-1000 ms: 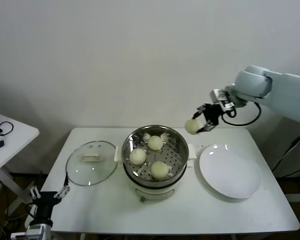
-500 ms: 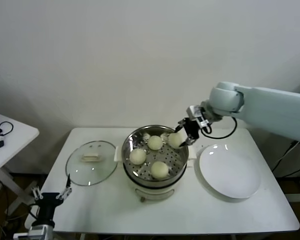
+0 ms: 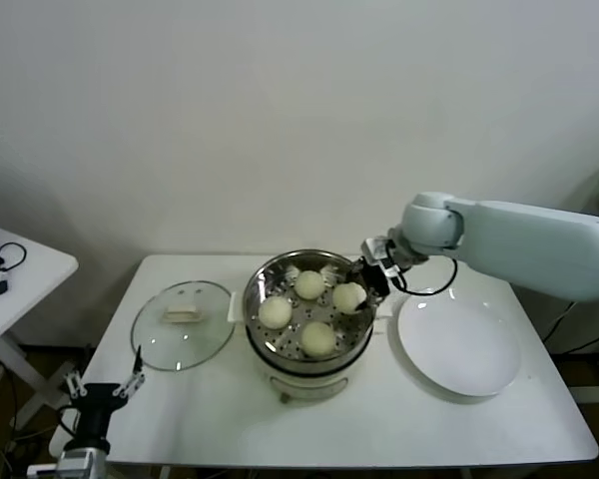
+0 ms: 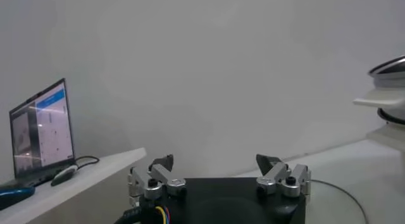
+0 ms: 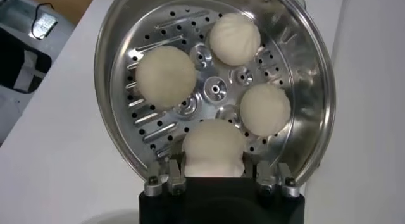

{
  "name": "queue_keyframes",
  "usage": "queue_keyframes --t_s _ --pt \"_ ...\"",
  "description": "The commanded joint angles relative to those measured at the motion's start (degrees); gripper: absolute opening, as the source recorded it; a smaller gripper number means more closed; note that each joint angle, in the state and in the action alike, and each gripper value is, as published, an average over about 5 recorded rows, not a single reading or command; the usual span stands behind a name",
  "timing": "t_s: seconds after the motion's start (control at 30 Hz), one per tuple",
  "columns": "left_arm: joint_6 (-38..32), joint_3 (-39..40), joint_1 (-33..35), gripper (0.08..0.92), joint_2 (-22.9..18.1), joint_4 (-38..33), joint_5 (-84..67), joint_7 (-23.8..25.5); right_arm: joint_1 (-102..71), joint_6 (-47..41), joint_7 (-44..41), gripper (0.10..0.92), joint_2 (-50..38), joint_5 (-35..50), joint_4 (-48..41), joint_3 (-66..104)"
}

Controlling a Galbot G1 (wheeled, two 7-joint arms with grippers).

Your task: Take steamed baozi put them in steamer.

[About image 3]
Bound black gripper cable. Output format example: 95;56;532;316
388;257;460;297
56;403;81;444

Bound white side table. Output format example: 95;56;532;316
0;224;80;430

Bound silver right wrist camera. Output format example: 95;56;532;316
360;238;399;276

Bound stainless steel steamer pot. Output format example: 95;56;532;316
228;248;394;378

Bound white steamed baozi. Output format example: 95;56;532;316
332;281;367;314
300;321;337;358
294;270;326;300
258;296;294;330

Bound black background cable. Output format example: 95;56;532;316
543;297;599;355

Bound round glass pot lid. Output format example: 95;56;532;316
130;279;237;373

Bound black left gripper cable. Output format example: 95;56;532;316
56;403;81;444

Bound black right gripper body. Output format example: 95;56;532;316
357;258;390;300

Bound black laptop cable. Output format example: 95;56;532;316
0;241;29;278

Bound large white round plate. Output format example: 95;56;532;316
387;286;523;399

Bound floor cable bundle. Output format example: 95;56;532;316
0;427;37;471

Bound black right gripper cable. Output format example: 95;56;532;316
388;257;460;297

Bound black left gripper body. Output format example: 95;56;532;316
73;381;127;450

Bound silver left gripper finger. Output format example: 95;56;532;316
62;342;96;399
113;343;148;400

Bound white electric cooker base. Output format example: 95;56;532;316
244;323;375;404

